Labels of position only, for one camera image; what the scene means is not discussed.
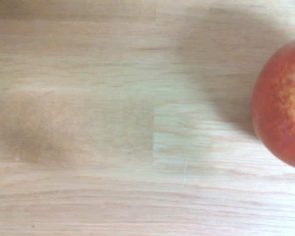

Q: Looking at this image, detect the red apple fruit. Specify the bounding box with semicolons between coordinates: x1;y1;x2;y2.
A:
251;34;295;172

